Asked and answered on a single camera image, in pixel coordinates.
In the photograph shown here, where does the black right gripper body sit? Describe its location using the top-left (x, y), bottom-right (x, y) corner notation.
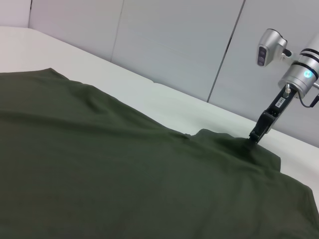
top-left (264, 86), bottom-right (299, 122)

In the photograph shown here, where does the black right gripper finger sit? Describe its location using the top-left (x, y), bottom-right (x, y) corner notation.
top-left (248, 112), bottom-right (273, 147)

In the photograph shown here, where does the dark green t-shirt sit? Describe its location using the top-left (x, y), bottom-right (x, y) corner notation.
top-left (0, 67), bottom-right (319, 239)

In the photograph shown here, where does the thin black cable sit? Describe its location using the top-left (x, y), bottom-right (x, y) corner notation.
top-left (298, 93), bottom-right (319, 109)

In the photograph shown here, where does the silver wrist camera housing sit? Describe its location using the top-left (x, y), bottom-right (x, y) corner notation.
top-left (256, 28), bottom-right (300, 67)

